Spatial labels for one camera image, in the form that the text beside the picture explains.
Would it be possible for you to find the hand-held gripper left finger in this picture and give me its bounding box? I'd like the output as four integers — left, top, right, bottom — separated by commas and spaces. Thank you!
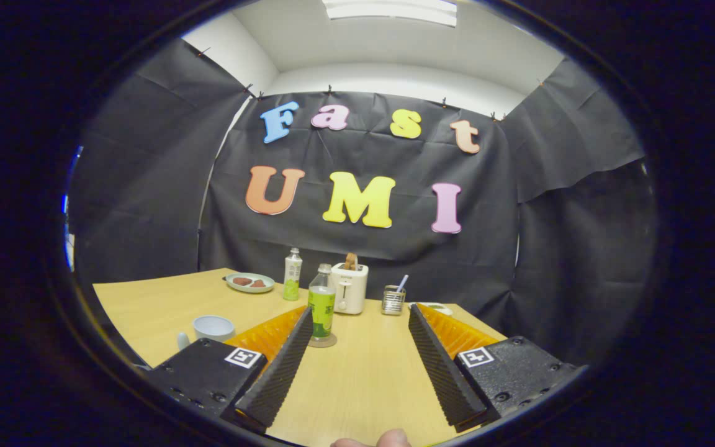
146, 304, 315, 434

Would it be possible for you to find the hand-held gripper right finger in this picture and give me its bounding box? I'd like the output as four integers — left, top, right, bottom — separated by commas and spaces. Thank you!
408, 302, 585, 433

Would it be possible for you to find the clear green-label juice bottle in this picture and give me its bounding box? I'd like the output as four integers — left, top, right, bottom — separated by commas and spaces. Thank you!
307, 263, 337, 341

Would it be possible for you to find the pale grey cup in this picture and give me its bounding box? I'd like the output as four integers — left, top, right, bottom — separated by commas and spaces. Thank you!
176, 315, 236, 351

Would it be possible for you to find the capped white green bottle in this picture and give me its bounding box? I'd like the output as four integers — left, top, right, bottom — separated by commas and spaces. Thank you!
283, 247, 304, 302

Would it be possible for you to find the wooden table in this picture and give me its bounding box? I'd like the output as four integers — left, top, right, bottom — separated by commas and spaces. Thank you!
92, 268, 508, 447

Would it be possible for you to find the pale green plate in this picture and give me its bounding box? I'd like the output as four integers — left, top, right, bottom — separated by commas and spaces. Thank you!
225, 273, 276, 294

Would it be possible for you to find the white toaster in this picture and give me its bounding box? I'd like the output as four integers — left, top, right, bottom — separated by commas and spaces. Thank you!
328, 262, 369, 315

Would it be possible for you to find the ceiling light panel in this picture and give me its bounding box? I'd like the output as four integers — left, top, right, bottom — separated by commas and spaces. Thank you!
322, 0, 459, 27

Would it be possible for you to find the metal wire holder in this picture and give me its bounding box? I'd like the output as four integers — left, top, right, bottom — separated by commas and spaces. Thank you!
381, 285, 406, 316

